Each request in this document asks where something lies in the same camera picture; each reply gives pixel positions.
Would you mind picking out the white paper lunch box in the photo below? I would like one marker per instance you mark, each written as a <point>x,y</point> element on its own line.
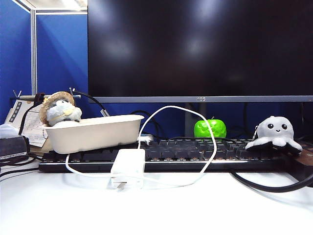
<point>93,134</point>

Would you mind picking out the white power adapter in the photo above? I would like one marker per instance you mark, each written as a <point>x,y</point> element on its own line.
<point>128,164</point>

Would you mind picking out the black computer monitor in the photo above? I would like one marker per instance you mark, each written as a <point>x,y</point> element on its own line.
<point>171,49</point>

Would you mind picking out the grey fluffy octopus plush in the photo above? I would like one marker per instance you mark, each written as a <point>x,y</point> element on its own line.
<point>274,128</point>

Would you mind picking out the white desk calendar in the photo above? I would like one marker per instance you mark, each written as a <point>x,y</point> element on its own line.
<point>31,122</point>

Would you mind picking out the small white device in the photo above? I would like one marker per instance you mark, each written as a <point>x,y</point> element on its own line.
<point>146,137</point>

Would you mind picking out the aluminium partition frame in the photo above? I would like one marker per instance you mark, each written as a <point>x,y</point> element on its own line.
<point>33,49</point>

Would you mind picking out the metal rod with hooks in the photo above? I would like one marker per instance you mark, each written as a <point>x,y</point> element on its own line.
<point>27,97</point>

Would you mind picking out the black mechanical keyboard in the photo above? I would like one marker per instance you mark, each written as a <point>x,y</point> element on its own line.
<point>176,151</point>

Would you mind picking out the grey plush with straw hat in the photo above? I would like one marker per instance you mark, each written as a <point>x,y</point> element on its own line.
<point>61,110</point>

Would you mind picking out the black box device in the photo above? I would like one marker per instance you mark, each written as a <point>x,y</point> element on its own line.
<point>12,147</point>

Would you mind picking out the grey monitor stand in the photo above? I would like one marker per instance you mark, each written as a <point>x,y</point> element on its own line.
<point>190,117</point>

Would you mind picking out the white tissue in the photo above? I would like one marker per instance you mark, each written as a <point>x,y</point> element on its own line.
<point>8,129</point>

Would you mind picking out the green apple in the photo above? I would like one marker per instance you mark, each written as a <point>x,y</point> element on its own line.
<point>210,128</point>

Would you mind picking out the brown board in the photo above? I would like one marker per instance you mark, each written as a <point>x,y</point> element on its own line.
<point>305,156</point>

